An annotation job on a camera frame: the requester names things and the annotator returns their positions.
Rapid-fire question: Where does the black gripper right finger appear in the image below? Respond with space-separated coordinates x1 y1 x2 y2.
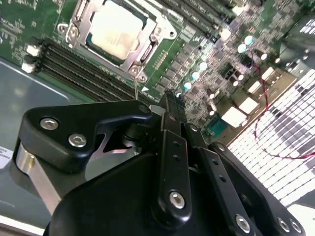
175 93 307 236

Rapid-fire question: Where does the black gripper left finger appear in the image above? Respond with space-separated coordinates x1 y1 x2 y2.
11 90 193 223

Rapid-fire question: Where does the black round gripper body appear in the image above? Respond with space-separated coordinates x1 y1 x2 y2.
43 152 237 236

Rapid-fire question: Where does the wire locking lever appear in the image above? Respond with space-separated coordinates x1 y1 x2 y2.
133 73 139 101

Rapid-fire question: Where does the silver green CPU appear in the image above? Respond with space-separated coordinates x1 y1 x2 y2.
85 1 151 66

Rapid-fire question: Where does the metal socket cover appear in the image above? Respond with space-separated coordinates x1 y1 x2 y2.
68 0 160 72

